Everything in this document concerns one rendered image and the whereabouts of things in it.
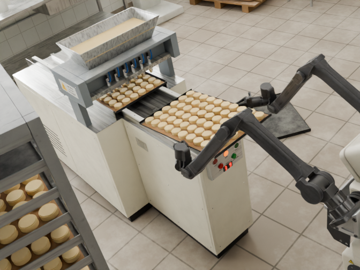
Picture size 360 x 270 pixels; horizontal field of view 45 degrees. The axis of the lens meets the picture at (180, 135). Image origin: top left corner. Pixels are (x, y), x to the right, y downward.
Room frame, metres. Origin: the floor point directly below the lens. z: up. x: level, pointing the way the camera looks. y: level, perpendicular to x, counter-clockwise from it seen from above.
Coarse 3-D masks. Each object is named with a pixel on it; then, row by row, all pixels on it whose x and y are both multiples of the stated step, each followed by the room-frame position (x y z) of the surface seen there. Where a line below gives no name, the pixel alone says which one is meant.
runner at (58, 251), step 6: (72, 240) 0.81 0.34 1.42; (78, 240) 0.82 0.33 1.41; (60, 246) 0.79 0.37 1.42; (66, 246) 0.80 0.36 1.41; (72, 246) 0.81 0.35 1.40; (48, 252) 0.78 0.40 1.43; (54, 252) 0.79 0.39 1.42; (60, 252) 0.79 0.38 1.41; (42, 258) 0.77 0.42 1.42; (48, 258) 0.78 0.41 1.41; (54, 258) 0.78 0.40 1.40; (30, 264) 0.76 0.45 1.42; (36, 264) 0.76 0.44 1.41; (42, 264) 0.77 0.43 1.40
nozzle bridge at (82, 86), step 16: (160, 32) 2.58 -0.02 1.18; (144, 48) 2.40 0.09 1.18; (160, 48) 2.56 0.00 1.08; (176, 48) 2.52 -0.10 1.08; (64, 64) 2.43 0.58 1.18; (112, 64) 2.29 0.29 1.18; (128, 64) 2.42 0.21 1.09; (144, 64) 2.46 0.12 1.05; (160, 64) 2.68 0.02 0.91; (64, 80) 2.28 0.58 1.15; (80, 80) 2.18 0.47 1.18; (96, 80) 2.30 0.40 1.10; (112, 80) 2.35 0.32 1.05; (128, 80) 2.35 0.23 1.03; (80, 96) 2.16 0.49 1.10; (96, 96) 2.22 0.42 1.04; (80, 112) 2.24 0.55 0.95
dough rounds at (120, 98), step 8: (144, 80) 2.52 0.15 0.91; (152, 80) 2.47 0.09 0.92; (160, 80) 2.44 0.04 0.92; (128, 88) 2.46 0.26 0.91; (136, 88) 2.41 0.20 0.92; (144, 88) 2.43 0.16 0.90; (152, 88) 2.39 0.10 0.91; (104, 96) 2.40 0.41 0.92; (112, 96) 2.39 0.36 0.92; (120, 96) 2.36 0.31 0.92; (128, 96) 2.36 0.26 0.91; (136, 96) 2.32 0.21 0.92; (104, 104) 2.34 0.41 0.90; (112, 104) 2.30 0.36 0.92; (120, 104) 2.27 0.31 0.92
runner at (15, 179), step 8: (40, 160) 0.82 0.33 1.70; (24, 168) 0.80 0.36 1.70; (32, 168) 0.81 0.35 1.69; (40, 168) 0.81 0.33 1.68; (8, 176) 0.79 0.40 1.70; (16, 176) 0.79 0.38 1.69; (24, 176) 0.80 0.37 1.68; (32, 176) 0.80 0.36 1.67; (0, 184) 0.77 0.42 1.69; (8, 184) 0.78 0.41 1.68; (16, 184) 0.79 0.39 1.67; (0, 192) 0.77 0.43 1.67
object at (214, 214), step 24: (144, 144) 2.08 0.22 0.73; (144, 168) 2.16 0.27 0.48; (168, 168) 1.91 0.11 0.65; (240, 168) 1.82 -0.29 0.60; (168, 192) 1.98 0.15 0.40; (192, 192) 1.75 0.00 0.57; (216, 192) 1.72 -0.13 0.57; (240, 192) 1.81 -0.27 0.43; (168, 216) 2.06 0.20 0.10; (192, 216) 1.80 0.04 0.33; (216, 216) 1.70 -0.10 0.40; (240, 216) 1.80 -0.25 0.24; (216, 240) 1.68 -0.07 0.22
